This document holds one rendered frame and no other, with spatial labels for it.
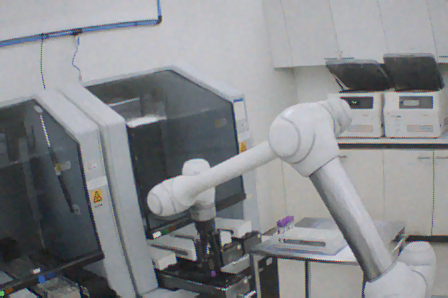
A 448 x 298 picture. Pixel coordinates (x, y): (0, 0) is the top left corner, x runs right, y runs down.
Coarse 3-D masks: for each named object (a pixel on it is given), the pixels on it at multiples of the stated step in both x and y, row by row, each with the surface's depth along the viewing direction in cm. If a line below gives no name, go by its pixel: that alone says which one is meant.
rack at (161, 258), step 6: (150, 246) 210; (150, 252) 203; (156, 252) 202; (162, 252) 202; (168, 252) 201; (174, 252) 200; (156, 258) 195; (162, 258) 195; (168, 258) 197; (174, 258) 200; (156, 264) 195; (162, 264) 194; (168, 264) 197
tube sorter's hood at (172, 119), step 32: (96, 96) 199; (128, 96) 206; (160, 96) 214; (192, 96) 222; (160, 128) 194; (192, 128) 208; (224, 128) 223; (160, 160) 194; (224, 160) 223; (224, 192) 223; (160, 224) 194
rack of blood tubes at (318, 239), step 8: (288, 232) 203; (296, 232) 201; (304, 232) 199; (312, 232) 197; (320, 232) 195; (328, 232) 193; (336, 232) 191; (288, 240) 203; (296, 240) 202; (304, 240) 193; (312, 240) 190; (320, 240) 187; (328, 240) 185; (336, 240) 187; (280, 248) 202; (288, 248) 199; (296, 248) 196; (304, 248) 194; (320, 248) 188; (328, 248) 185; (336, 248) 187
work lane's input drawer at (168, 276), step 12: (180, 264) 200; (156, 276) 194; (168, 276) 189; (180, 276) 186; (192, 276) 187; (204, 276) 186; (216, 276) 185; (228, 276) 184; (240, 276) 179; (180, 288) 186; (192, 288) 181; (204, 288) 177; (216, 288) 173; (228, 288) 171; (240, 288) 177
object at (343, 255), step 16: (304, 224) 227; (320, 224) 223; (384, 224) 203; (400, 224) 197; (272, 240) 213; (400, 240) 200; (256, 256) 206; (272, 256) 198; (288, 256) 192; (304, 256) 188; (320, 256) 184; (336, 256) 180; (352, 256) 176; (256, 272) 207; (304, 272) 242; (256, 288) 208
